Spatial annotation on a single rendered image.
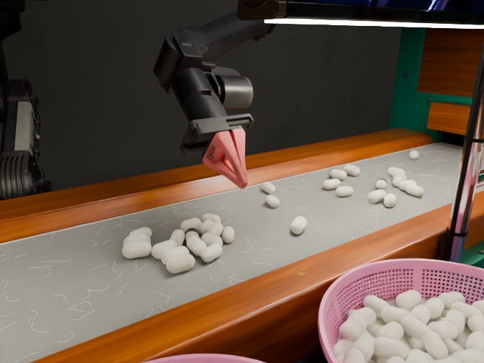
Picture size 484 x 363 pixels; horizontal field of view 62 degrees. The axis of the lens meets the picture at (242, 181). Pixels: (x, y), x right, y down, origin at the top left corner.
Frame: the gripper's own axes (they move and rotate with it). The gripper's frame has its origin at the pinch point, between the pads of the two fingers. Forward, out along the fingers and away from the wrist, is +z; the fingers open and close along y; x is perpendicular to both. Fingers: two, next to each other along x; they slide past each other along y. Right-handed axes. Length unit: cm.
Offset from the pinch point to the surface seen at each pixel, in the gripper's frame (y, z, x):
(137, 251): -14.5, 2.5, 8.2
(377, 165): 47.4, -4.2, 15.1
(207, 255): -7.4, 7.2, 4.3
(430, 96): 78, -19, 10
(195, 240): -7.4, 4.3, 5.8
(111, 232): -14.9, -4.4, 15.6
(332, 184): 26.0, -0.5, 10.3
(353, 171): 35.9, -3.1, 12.5
